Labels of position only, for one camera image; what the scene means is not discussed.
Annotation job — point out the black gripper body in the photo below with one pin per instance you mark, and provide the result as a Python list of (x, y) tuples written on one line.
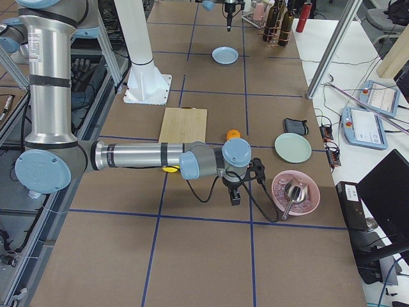
[(232, 184), (229, 9)]

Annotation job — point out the light blue plate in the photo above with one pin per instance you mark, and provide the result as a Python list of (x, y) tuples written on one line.
[(225, 55)]

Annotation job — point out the orange mandarin fruit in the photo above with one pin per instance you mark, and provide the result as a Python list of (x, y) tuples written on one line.
[(233, 133)]

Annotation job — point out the light green plate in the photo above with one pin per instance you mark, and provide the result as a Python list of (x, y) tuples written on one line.
[(293, 148)]

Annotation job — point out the pink cup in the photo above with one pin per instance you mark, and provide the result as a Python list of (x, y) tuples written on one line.
[(259, 11)]

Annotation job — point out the dark green wine bottle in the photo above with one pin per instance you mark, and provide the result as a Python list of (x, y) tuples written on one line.
[(286, 24)]

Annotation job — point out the metal scoop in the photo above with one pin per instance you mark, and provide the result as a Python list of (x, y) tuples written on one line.
[(296, 192)]

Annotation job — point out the yellow lemon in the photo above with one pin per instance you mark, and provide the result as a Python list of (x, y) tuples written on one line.
[(171, 169)]

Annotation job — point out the bamboo cutting board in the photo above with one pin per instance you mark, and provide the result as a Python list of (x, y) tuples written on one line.
[(183, 125)]

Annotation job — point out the pink bowl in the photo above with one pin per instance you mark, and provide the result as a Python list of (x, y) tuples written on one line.
[(311, 201)]

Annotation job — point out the red thermos bottle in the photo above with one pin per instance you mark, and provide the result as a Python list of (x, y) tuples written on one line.
[(304, 15)]

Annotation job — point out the folded dark grey cloth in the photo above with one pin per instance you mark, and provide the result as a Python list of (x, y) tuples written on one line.
[(295, 126)]

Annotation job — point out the black desktop box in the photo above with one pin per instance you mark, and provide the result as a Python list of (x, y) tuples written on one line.
[(351, 206)]

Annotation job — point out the blue teach pendant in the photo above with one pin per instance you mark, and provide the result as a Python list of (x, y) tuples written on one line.
[(383, 98), (363, 128)]

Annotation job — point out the black computer monitor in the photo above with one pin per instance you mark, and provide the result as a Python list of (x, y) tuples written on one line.
[(384, 191)]

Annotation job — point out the metal reacher stick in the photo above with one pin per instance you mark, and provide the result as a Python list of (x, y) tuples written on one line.
[(371, 109)]

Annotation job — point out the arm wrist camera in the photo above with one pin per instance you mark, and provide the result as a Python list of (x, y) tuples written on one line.
[(256, 171)]

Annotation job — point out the copper wire bottle rack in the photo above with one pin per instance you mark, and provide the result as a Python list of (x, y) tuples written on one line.
[(277, 28)]

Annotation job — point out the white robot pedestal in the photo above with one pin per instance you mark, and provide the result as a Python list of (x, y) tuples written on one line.
[(145, 85)]

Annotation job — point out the aluminium frame post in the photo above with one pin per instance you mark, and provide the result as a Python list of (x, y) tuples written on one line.
[(343, 24)]

